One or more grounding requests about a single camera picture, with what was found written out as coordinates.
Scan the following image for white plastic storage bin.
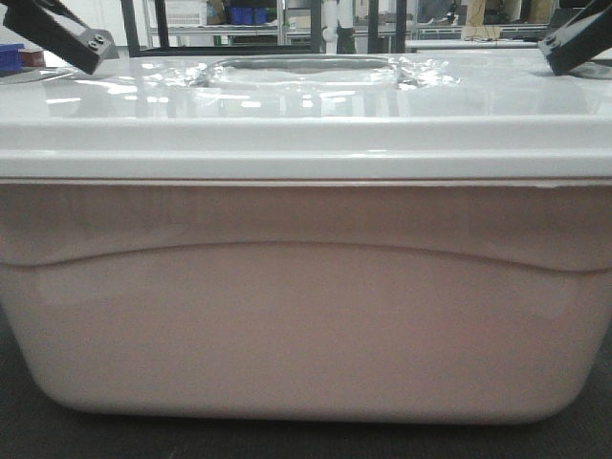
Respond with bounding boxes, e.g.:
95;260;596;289
1;184;611;424

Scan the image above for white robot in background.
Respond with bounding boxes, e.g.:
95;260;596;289
321;0;356;55

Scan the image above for black metal frame rack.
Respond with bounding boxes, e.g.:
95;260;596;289
121;1;384;57

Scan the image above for white bin lid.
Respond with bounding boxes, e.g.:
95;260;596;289
1;49;611;184

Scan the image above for white background table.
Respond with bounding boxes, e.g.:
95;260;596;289
405;39;537;53

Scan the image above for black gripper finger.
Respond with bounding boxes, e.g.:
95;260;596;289
1;0;114;75
537;1;611;76

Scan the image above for dark red box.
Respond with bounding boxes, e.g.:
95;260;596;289
19;48;46;68

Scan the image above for blue crate far left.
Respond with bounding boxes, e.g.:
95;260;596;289
0;43;24;72

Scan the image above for blue bins on background shelf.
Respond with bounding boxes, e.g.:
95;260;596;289
228;7;267;26

